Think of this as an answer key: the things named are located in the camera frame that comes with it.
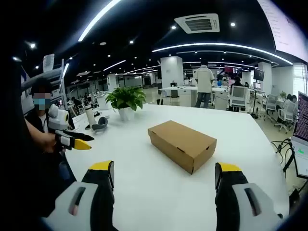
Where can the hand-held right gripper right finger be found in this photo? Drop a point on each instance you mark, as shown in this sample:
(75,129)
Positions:
(231,192)

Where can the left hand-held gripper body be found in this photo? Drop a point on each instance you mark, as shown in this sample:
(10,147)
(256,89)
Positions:
(56,116)

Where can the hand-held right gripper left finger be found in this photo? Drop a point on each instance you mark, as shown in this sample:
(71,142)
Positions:
(96,192)

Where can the brown cardboard shoe box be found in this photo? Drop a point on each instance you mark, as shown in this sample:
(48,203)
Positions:
(183,142)

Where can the person's left hand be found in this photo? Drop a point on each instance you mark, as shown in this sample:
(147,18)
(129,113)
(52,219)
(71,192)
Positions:
(49,144)

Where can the white thermos bottle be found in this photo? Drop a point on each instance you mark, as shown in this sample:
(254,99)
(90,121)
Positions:
(89,116)

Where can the grey headset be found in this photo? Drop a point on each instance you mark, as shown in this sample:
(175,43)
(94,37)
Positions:
(99,125)

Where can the person's black clothing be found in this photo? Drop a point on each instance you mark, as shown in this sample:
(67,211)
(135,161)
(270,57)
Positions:
(29,173)

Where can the green potted plant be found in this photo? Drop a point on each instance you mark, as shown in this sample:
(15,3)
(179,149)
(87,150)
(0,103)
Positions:
(126,98)

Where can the black monitor stand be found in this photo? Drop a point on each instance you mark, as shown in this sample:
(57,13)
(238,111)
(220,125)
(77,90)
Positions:
(289,158)

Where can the white office chair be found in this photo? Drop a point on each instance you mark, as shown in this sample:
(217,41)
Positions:
(238,96)

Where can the computer monitor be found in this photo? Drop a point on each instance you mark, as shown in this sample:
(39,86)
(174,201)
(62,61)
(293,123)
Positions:
(302,125)

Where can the long curved ceiling light strip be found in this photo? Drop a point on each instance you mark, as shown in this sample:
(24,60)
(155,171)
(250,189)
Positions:
(216,44)

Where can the ceiling air conditioner vent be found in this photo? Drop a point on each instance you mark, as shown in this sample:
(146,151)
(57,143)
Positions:
(198,24)

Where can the black wall television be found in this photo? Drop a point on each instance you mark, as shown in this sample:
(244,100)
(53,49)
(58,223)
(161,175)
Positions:
(259,75)

